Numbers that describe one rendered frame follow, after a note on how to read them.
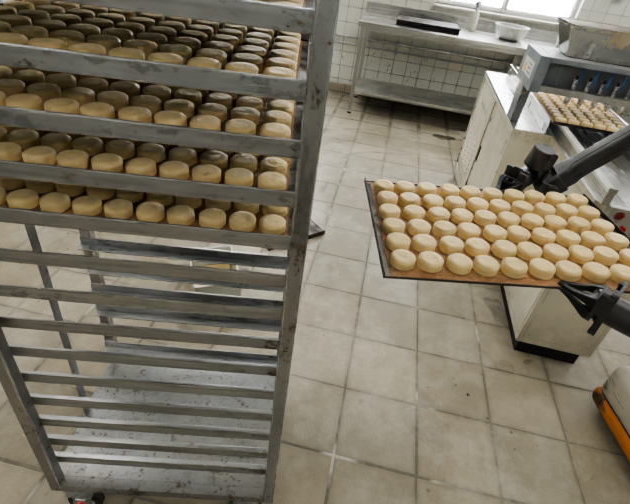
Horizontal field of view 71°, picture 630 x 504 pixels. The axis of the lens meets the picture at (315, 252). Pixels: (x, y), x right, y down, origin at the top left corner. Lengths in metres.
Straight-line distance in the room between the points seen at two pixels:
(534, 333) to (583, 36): 1.34
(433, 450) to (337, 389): 0.43
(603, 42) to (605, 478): 1.81
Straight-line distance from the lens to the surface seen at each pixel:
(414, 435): 1.87
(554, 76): 2.53
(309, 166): 0.68
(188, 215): 0.84
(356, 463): 1.75
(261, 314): 0.91
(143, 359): 1.08
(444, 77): 5.53
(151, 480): 1.54
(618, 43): 2.53
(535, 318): 2.21
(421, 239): 0.95
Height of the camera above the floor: 1.51
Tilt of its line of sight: 36 degrees down
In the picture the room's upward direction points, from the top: 8 degrees clockwise
